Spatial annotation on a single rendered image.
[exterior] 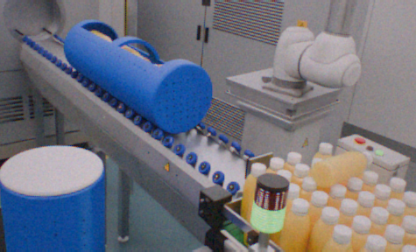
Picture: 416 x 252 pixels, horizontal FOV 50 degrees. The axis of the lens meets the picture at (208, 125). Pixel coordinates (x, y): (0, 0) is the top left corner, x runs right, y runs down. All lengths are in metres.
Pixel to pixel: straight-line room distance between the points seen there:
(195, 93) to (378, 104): 2.75
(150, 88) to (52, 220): 0.63
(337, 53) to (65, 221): 1.14
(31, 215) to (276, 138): 1.09
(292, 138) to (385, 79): 2.35
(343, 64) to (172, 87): 0.65
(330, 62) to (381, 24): 2.42
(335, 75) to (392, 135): 2.54
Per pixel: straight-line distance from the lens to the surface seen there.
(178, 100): 1.70
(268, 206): 0.86
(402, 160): 1.48
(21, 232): 1.33
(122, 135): 1.94
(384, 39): 4.17
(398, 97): 4.18
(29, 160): 1.40
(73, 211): 1.27
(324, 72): 1.79
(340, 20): 1.80
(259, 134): 2.01
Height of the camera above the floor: 1.68
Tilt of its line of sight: 23 degrees down
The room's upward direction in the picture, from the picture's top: 5 degrees clockwise
